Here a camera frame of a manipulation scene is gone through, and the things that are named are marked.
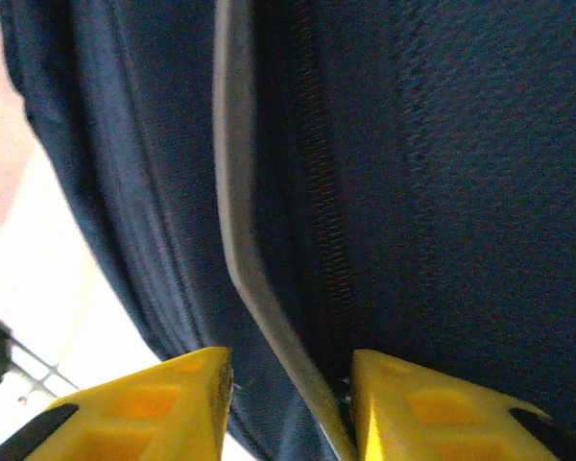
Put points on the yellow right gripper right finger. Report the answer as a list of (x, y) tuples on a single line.
[(437, 418)]

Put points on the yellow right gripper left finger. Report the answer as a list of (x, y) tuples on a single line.
[(149, 413)]

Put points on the navy blue backpack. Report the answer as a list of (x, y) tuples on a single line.
[(413, 144)]

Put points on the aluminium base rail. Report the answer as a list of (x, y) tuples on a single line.
[(33, 372)]

